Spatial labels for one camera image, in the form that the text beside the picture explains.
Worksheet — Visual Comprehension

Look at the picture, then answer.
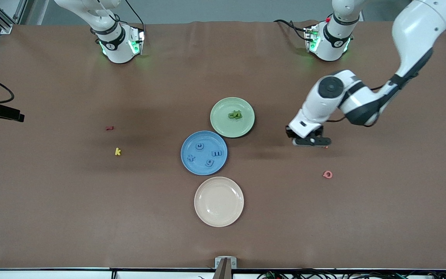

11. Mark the black base power cable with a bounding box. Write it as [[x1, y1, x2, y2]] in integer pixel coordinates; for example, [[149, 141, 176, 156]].
[[273, 19, 309, 41]]

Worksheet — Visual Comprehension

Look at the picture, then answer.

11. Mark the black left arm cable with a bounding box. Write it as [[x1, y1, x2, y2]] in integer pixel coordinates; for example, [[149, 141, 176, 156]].
[[321, 84, 386, 124]]

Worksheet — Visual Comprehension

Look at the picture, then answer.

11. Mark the brown table cover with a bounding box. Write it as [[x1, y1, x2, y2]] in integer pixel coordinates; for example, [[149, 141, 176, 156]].
[[0, 20, 446, 270]]

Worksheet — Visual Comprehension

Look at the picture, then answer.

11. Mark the grey aluminium frame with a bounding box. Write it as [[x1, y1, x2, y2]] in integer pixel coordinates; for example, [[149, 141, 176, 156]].
[[0, 0, 28, 33]]

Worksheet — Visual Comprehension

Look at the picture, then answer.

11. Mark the beige plate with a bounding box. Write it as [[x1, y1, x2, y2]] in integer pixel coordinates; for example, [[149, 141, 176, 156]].
[[194, 176, 245, 227]]

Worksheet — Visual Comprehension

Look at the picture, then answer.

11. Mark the black floor cable bundle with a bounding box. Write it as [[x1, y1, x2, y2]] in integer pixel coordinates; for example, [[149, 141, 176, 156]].
[[256, 267, 446, 279]]

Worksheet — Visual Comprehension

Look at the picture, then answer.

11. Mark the green plate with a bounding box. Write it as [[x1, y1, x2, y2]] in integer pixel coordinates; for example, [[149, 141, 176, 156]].
[[210, 97, 256, 138]]

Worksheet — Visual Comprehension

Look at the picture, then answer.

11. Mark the grey metal camera mount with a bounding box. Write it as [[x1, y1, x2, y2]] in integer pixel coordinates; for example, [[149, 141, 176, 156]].
[[213, 257, 237, 279]]

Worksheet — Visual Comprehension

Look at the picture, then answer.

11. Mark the blue plate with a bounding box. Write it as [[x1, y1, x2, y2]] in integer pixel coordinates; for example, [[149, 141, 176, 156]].
[[180, 131, 228, 176]]

